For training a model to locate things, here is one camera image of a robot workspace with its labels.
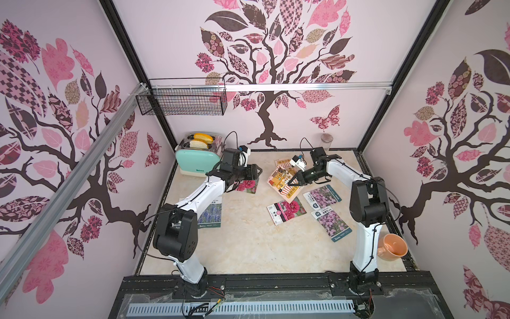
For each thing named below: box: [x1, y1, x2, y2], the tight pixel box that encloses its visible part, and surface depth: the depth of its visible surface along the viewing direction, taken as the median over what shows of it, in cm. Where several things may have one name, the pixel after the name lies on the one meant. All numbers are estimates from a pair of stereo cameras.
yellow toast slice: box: [192, 132, 214, 145], surface depth 101 cm
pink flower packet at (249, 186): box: [235, 176, 260, 195], surface depth 105 cm
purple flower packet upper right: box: [302, 184, 342, 211], surface depth 100 cm
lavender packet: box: [197, 203, 222, 230], surface depth 94 cm
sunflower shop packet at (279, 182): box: [266, 165, 305, 205], surface depth 94 cm
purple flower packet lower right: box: [310, 207, 353, 243], surface depth 92 cm
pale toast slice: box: [189, 140, 208, 149], surface depth 100 cm
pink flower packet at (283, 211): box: [266, 196, 308, 226], surface depth 97 cm
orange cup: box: [377, 233, 409, 262], surface depth 79 cm
